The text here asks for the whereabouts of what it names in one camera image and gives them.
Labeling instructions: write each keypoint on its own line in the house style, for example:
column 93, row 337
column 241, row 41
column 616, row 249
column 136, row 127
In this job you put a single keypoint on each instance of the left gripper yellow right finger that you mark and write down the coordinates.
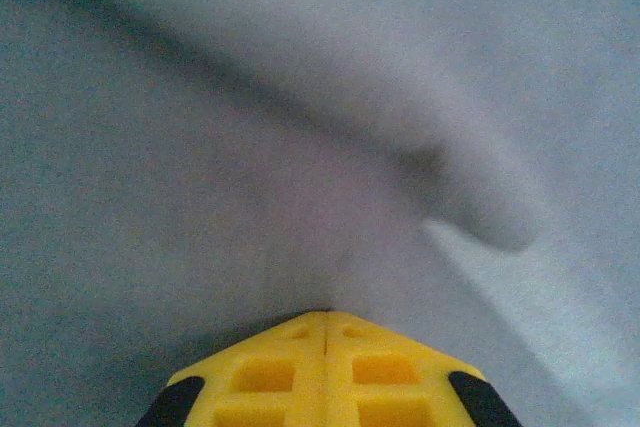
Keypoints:
column 380, row 387

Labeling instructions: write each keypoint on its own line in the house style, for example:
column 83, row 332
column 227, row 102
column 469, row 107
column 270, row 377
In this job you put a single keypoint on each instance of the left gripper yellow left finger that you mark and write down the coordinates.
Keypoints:
column 280, row 387

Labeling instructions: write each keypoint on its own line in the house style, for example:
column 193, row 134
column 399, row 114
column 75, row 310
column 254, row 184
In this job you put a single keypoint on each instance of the grey t-shirt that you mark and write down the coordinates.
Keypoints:
column 200, row 147

